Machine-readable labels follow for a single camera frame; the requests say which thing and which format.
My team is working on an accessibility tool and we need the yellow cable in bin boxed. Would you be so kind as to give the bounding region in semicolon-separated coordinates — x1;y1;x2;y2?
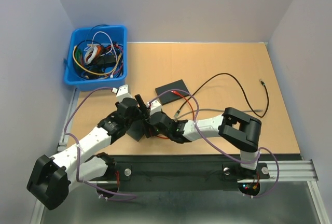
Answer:
72;46;125;79

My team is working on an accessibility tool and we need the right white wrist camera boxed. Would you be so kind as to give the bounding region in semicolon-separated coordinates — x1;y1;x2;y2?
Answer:
150;100;162;115

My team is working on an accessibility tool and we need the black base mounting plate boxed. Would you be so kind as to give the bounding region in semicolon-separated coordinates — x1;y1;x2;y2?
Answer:
93;152;270;192

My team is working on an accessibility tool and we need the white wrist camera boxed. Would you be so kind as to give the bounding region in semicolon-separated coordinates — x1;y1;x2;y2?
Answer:
150;100;162;115
112;85;132;102

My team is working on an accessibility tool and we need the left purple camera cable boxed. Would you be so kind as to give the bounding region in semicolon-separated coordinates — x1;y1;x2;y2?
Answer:
63;86;137;202

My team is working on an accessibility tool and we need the aluminium frame rail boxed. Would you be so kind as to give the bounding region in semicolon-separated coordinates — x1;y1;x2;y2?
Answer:
43;159;319;183

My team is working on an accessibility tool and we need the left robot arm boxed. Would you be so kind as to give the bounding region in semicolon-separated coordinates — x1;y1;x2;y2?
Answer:
26;93;145;210

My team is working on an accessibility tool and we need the red ethernet cable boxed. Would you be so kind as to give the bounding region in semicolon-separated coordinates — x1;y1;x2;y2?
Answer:
157;90;195;139

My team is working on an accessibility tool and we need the white coiled cable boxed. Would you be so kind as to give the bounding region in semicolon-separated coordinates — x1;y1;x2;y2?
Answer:
83;31;115;65

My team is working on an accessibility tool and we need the grey ethernet cable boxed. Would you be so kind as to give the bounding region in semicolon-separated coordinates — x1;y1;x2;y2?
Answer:
178;107;263;118

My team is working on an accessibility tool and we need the purple camera cable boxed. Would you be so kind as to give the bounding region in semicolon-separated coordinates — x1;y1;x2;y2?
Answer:
63;86;137;202
149;90;281;199

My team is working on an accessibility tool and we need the black network switch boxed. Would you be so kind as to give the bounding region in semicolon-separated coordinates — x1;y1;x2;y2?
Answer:
127;120;146;142
155;79;189;105

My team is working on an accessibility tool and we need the black adapter in bin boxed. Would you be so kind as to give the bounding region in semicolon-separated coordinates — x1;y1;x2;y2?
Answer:
92;54;117;67

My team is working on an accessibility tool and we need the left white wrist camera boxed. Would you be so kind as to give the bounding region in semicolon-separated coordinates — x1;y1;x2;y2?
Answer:
112;85;132;102

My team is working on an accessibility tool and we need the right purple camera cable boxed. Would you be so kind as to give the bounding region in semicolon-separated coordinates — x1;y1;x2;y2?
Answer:
149;90;281;199

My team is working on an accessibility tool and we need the black ethernet cable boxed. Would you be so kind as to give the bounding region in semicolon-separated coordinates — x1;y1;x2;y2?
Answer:
174;73;270;120

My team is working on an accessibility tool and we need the blue plastic bin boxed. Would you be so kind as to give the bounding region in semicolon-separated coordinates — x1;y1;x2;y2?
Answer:
64;24;128;91

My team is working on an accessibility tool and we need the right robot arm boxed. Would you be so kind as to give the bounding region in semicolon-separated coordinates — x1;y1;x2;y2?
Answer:
149;107;262;177

